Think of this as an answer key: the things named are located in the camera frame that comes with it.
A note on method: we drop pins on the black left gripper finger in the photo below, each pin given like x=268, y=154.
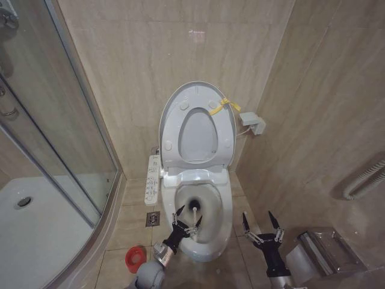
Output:
x=178, y=214
x=197, y=226

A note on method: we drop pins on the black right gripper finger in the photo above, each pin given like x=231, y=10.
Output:
x=275, y=224
x=247, y=226

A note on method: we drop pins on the white toilet brush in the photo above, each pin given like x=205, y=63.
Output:
x=196, y=214

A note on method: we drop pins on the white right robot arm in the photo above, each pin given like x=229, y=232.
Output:
x=281, y=283

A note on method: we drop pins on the white toilet paper roll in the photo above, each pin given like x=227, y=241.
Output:
x=296, y=260

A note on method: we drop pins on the white toilet bowl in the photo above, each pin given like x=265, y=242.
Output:
x=224, y=207

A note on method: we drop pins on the red brush holder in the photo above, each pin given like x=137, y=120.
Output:
x=132, y=260

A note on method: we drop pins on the metal toilet paper holder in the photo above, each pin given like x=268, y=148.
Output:
x=331, y=250

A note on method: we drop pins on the white toilet lid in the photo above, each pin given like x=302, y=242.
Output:
x=197, y=135

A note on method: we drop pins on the white toilet seat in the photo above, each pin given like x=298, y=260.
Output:
x=223, y=129

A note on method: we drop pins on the metal floor drain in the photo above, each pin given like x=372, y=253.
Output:
x=153, y=219

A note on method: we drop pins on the white bidet control panel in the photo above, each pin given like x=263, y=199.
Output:
x=152, y=180

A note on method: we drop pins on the ribbed grey grab bar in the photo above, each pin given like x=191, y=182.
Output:
x=365, y=177

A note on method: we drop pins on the yellow ribbon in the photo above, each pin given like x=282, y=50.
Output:
x=221, y=105

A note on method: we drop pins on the white shower tray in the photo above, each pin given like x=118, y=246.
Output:
x=36, y=241

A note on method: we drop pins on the metal shower drain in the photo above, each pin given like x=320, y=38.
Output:
x=23, y=202

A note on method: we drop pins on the grey wall socket box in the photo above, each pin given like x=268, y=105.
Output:
x=251, y=120

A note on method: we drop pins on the glass shower enclosure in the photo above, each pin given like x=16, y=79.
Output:
x=60, y=120

